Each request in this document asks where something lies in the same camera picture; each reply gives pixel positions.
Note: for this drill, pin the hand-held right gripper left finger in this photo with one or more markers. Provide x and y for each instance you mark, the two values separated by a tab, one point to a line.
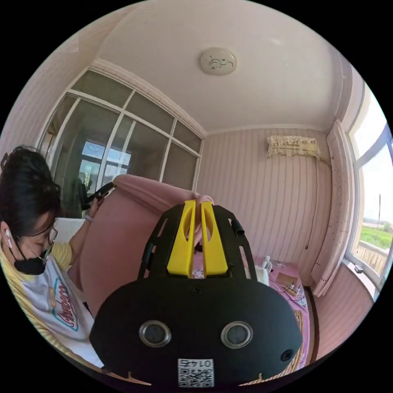
182	245

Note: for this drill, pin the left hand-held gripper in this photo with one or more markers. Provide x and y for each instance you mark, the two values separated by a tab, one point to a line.
102	191

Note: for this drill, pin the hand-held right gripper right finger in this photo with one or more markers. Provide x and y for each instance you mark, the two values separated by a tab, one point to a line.
215	248

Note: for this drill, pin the pink long sleeve shirt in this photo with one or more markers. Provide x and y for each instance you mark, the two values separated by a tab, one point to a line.
116	245

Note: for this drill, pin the person's left forearm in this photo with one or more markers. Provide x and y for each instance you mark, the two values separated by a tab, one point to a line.
80	234

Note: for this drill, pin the person's left hand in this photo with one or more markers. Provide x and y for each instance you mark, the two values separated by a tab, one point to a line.
94	205

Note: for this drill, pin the large white-framed inner window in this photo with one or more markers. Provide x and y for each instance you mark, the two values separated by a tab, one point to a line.
122	144

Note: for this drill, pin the small white fan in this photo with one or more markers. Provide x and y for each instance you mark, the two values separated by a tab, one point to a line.
264	271

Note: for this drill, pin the white power strip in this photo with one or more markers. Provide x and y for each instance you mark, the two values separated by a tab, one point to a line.
291	289

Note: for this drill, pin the person's body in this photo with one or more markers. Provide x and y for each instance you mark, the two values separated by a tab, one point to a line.
43	294

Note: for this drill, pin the air conditioner with cloth cover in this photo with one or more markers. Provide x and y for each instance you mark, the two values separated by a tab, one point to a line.
291	147

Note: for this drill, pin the bright outer window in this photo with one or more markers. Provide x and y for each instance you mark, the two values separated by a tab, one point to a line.
373	184

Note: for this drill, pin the round ceiling lamp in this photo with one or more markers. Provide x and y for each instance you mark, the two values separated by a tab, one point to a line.
218	61

